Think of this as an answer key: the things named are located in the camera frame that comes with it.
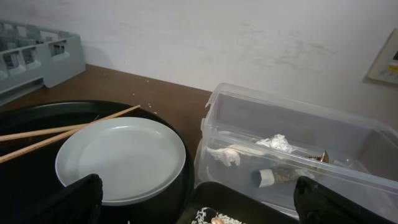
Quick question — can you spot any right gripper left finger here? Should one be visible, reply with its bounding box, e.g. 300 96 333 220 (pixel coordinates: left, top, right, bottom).
30 174 103 224

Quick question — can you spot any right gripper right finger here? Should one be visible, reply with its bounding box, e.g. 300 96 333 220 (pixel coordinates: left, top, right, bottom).
294 176 394 224

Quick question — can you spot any brown snack wrapper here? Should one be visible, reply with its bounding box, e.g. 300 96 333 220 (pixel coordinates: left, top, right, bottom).
248 157 319 188

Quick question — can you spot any grey plate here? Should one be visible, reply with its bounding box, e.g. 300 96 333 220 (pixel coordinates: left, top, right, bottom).
55 117 187 206

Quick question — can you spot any wooden chopstick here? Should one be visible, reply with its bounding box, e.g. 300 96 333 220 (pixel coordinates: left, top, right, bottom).
1 124 86 141
1 105 141 163

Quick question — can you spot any white napkin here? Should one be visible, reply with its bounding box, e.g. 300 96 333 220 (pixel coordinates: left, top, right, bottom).
206 134 295 167

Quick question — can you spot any grey dishwasher rack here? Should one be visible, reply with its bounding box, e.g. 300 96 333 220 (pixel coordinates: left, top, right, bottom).
1 20 86 105

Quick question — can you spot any round black tray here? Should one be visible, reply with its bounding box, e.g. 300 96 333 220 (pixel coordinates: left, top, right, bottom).
1 100 194 223

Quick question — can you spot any clear plastic bin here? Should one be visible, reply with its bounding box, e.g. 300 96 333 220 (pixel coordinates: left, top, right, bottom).
195 83 397 222

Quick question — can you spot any black rectangular tray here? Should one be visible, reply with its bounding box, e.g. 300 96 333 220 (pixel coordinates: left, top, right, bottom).
177 182 299 224

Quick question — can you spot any food scraps pile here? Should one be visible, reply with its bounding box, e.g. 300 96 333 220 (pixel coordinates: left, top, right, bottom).
190 207 245 224

